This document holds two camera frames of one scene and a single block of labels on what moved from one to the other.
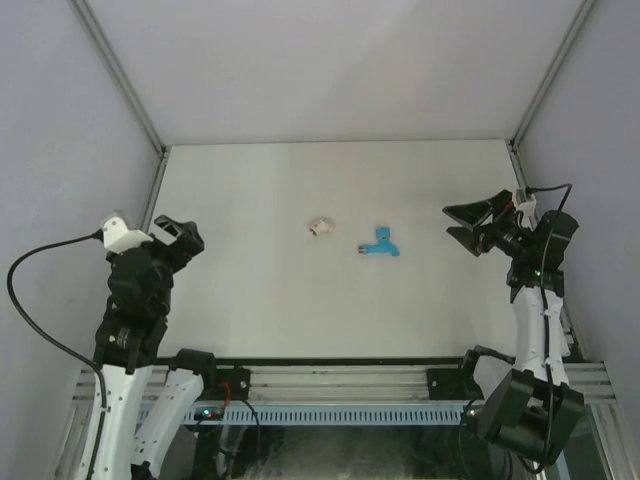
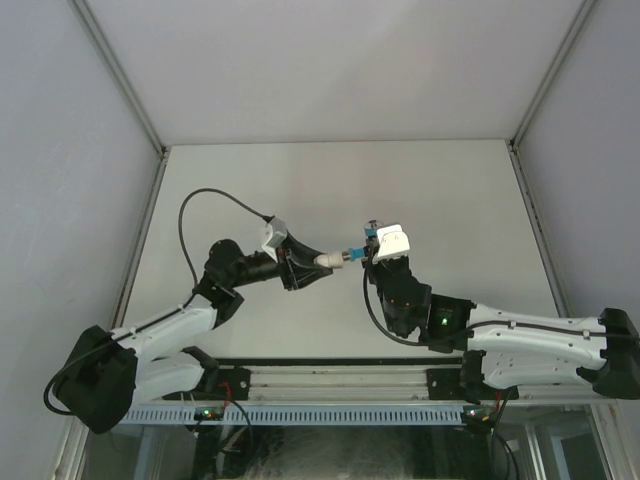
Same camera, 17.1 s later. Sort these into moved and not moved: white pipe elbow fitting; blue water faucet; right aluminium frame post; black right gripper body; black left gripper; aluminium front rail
Moved: white pipe elbow fitting; blue water faucet; black left gripper; black right gripper body
Not moved: aluminium front rail; right aluminium frame post
